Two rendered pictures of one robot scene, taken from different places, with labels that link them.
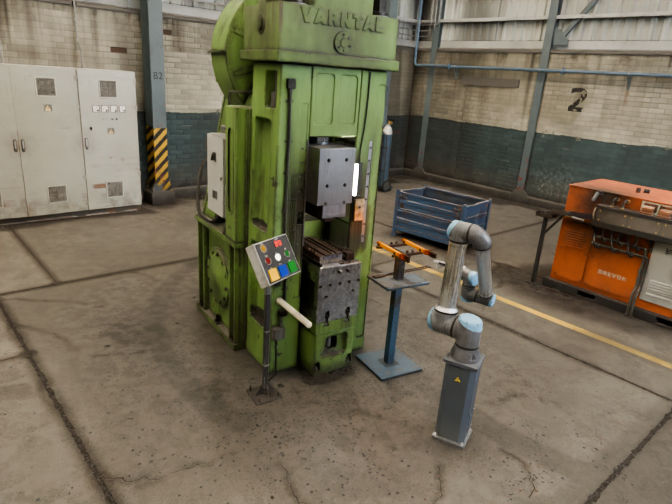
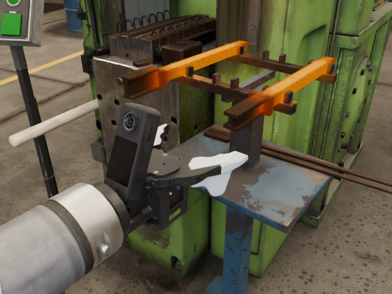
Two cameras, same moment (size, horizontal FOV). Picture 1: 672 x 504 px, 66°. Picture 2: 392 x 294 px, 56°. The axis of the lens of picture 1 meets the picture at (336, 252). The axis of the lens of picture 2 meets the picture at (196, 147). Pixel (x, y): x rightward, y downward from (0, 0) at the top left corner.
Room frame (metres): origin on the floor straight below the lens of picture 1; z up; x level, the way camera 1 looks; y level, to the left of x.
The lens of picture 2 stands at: (3.37, -1.22, 1.30)
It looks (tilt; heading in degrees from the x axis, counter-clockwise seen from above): 30 degrees down; 69
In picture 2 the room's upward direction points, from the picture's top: straight up
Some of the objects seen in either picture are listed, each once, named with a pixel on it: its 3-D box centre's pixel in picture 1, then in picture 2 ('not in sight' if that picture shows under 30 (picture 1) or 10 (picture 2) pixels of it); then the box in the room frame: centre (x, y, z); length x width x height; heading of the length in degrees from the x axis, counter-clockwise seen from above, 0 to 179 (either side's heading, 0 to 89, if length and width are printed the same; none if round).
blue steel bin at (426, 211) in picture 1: (440, 217); not in sight; (7.48, -1.51, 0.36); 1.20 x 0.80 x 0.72; 48
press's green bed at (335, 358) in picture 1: (316, 331); (184, 191); (3.82, 0.11, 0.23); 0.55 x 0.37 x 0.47; 35
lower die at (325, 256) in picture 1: (316, 249); (167, 34); (3.78, 0.15, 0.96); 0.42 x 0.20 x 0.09; 35
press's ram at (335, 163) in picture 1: (325, 171); not in sight; (3.81, 0.12, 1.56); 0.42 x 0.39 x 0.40; 35
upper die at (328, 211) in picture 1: (319, 204); not in sight; (3.78, 0.15, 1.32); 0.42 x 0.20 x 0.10; 35
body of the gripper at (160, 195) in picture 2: not in sight; (140, 194); (3.44, -0.84, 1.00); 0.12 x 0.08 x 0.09; 30
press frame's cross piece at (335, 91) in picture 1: (319, 100); not in sight; (3.93, 0.20, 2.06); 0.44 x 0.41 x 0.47; 35
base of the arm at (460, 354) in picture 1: (466, 349); not in sight; (2.93, -0.87, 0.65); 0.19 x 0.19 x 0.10
